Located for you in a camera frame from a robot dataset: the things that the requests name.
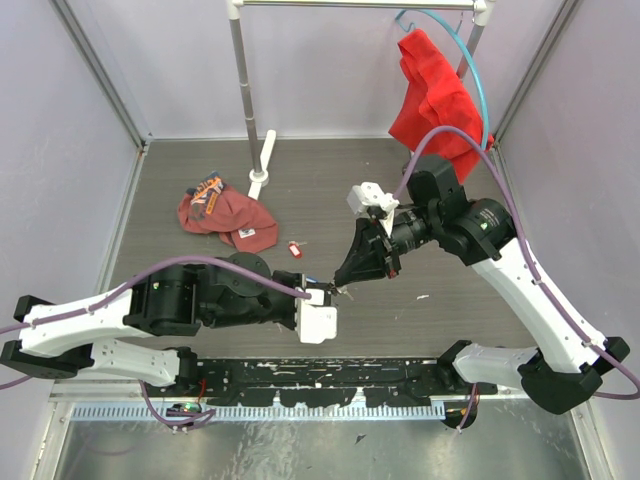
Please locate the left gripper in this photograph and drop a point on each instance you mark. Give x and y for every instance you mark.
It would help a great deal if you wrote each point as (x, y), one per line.
(291, 279)

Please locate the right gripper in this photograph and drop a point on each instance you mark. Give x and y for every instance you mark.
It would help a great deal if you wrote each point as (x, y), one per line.
(371, 253)

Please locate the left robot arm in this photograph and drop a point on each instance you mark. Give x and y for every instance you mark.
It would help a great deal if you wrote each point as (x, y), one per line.
(175, 298)

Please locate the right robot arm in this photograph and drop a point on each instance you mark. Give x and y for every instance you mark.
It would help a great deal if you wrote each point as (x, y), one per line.
(565, 367)

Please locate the key with black windowed tag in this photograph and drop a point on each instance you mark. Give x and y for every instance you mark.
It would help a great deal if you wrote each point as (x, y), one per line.
(344, 291)

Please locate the key with red tag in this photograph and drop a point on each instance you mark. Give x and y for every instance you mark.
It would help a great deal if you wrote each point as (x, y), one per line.
(295, 249)

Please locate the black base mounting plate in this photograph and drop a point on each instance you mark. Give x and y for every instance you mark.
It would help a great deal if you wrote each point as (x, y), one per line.
(316, 383)

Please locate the crumpled dusty red shirt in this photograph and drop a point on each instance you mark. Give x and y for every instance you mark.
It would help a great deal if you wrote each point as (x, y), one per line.
(215, 207)

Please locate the white clothes rack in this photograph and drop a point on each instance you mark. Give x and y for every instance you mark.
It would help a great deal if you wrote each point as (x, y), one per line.
(261, 150)

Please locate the blue clothes hanger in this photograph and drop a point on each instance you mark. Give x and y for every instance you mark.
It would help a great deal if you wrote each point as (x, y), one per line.
(436, 95)

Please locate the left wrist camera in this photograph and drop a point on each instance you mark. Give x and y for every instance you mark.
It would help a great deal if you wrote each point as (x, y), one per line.
(315, 317)

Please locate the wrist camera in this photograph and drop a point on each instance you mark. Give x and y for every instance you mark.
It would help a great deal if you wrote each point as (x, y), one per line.
(315, 317)
(369, 199)

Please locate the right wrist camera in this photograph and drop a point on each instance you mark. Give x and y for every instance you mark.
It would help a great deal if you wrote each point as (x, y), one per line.
(369, 199)

